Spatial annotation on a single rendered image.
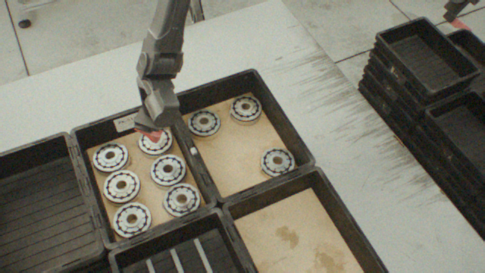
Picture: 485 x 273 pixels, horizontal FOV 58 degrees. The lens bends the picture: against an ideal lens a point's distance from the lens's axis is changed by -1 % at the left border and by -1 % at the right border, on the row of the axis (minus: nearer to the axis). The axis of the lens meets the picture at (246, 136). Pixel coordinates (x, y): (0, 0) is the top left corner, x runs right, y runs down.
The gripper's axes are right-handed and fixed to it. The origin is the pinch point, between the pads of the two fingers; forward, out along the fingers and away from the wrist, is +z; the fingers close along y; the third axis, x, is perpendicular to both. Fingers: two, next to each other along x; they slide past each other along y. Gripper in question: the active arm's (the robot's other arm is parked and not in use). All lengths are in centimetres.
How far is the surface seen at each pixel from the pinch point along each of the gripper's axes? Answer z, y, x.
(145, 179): 23.6, -3.5, 5.9
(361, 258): 20, -5, -58
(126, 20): 109, 133, 106
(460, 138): 67, 86, -97
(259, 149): 23.3, 18.9, -21.5
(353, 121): 36, 51, -47
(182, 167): 20.6, 2.6, -3.3
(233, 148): 23.4, 16.2, -14.1
